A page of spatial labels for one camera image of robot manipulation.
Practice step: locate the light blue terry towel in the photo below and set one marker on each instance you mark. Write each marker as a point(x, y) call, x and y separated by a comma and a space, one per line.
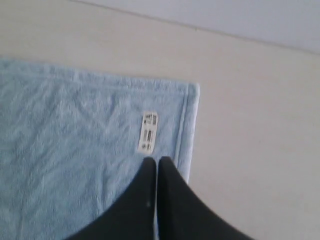
point(69, 142)

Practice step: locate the white care label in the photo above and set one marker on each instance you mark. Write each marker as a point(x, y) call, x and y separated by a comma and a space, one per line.
point(148, 132)

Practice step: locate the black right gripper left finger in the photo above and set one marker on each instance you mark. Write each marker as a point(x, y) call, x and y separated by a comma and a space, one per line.
point(131, 216)

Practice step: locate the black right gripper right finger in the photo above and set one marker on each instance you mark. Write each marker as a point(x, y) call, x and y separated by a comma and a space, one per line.
point(181, 215)

